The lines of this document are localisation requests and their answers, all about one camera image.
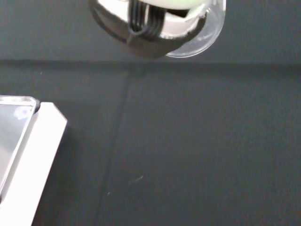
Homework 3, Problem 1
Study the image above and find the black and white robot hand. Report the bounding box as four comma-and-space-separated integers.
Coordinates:
88, 0, 208, 59

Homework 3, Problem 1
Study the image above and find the black bench cloth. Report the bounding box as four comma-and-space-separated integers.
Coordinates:
0, 0, 301, 226

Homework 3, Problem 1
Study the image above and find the white electronic balance steel pan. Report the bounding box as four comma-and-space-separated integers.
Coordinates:
0, 95, 69, 226

